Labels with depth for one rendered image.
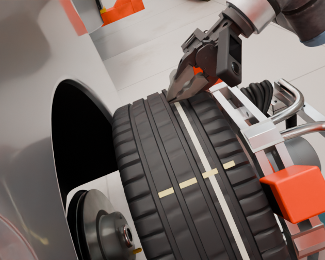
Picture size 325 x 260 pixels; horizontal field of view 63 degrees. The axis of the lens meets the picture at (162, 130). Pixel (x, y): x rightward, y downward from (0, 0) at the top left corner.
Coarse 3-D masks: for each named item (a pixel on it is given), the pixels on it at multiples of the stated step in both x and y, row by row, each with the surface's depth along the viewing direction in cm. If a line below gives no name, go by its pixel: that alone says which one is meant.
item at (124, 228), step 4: (124, 224) 76; (124, 228) 74; (128, 228) 77; (124, 232) 73; (128, 232) 76; (124, 236) 73; (128, 236) 75; (132, 236) 78; (124, 240) 73; (128, 240) 73; (132, 240) 76; (128, 244) 73; (132, 244) 75
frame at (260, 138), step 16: (224, 96) 68; (240, 96) 62; (224, 112) 62; (256, 112) 57; (240, 128) 55; (256, 128) 53; (272, 128) 52; (256, 144) 52; (272, 144) 51; (256, 160) 52; (288, 160) 51; (288, 224) 50; (304, 224) 50; (320, 224) 49; (288, 240) 51; (304, 240) 49; (320, 240) 49; (304, 256) 50; (320, 256) 52
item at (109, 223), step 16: (96, 192) 80; (80, 208) 70; (96, 208) 75; (112, 208) 89; (80, 224) 66; (96, 224) 71; (112, 224) 71; (80, 240) 63; (96, 240) 67; (112, 240) 69; (80, 256) 61; (96, 256) 63; (112, 256) 68; (128, 256) 71
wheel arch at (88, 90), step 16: (64, 80) 60; (80, 80) 71; (64, 96) 77; (80, 96) 81; (96, 96) 84; (64, 112) 86; (80, 112) 89; (96, 112) 92; (64, 128) 93; (80, 128) 96; (96, 128) 99; (64, 144) 100; (80, 144) 102; (96, 144) 104; (112, 144) 106; (64, 160) 105; (80, 160) 107; (96, 160) 109; (112, 160) 111; (64, 176) 109; (80, 176) 111; (96, 176) 113; (64, 192) 109; (64, 208) 103
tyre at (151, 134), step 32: (160, 96) 65; (192, 96) 58; (128, 128) 57; (160, 128) 54; (192, 128) 52; (224, 128) 50; (128, 160) 51; (160, 160) 49; (192, 160) 49; (224, 160) 47; (128, 192) 48; (160, 192) 47; (192, 192) 46; (224, 192) 46; (256, 192) 45; (160, 224) 46; (192, 224) 46; (224, 224) 45; (256, 224) 44; (160, 256) 45; (192, 256) 44; (224, 256) 44; (256, 256) 45; (288, 256) 46
